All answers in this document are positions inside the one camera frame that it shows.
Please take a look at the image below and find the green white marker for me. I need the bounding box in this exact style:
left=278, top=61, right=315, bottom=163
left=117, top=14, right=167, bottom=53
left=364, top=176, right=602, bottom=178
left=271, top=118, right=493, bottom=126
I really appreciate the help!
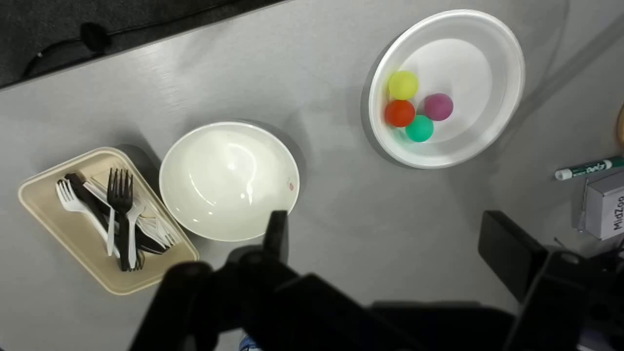
left=553, top=157, right=624, bottom=182

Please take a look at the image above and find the green ball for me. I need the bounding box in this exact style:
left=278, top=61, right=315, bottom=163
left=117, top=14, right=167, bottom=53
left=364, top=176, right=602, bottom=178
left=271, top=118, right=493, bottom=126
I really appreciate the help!
left=405, top=116, right=434, bottom=143

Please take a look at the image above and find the purple ball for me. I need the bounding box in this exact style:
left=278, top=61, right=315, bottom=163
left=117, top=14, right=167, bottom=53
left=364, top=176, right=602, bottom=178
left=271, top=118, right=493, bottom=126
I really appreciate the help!
left=423, top=94, right=454, bottom=122

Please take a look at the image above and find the white foam plate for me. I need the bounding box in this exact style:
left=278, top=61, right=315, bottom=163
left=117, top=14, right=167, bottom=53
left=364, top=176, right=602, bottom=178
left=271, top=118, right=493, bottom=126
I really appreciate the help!
left=364, top=11, right=524, bottom=170

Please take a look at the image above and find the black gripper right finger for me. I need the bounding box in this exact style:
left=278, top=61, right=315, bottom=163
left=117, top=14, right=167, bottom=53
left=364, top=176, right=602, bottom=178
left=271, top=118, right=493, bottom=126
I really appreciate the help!
left=477, top=211, right=548, bottom=301

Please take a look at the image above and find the white plastic fork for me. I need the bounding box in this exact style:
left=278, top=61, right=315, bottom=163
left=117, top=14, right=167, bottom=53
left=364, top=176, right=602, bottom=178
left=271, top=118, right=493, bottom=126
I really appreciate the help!
left=54, top=180, right=119, bottom=256

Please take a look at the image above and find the black plastic fork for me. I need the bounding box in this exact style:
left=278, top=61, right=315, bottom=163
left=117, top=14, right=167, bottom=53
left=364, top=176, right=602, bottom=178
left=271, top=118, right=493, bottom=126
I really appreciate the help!
left=107, top=169, right=132, bottom=272

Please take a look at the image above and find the small white box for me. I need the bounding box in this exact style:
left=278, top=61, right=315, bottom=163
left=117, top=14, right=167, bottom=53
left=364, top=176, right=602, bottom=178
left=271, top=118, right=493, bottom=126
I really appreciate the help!
left=585, top=172, right=624, bottom=241

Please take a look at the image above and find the yellow ball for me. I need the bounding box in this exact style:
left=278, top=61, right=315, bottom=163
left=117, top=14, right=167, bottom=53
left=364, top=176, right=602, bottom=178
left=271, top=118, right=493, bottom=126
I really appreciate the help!
left=388, top=71, right=419, bottom=100

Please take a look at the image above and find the beige cutlery tray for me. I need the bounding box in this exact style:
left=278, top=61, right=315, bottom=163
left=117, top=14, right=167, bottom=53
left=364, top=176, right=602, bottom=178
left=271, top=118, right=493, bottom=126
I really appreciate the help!
left=17, top=147, right=198, bottom=297

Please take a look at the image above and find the orange ball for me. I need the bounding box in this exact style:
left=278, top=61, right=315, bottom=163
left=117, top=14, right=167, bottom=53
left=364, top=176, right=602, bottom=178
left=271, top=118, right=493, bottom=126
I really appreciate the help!
left=384, top=100, right=415, bottom=128

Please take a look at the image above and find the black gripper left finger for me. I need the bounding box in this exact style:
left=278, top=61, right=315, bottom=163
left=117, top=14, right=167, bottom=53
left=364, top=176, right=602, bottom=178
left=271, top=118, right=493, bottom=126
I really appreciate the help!
left=263, top=211, right=288, bottom=262

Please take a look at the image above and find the white ceramic bowl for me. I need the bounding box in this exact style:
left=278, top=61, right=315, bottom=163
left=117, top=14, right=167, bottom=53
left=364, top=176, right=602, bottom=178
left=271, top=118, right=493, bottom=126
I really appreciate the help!
left=158, top=122, right=300, bottom=243

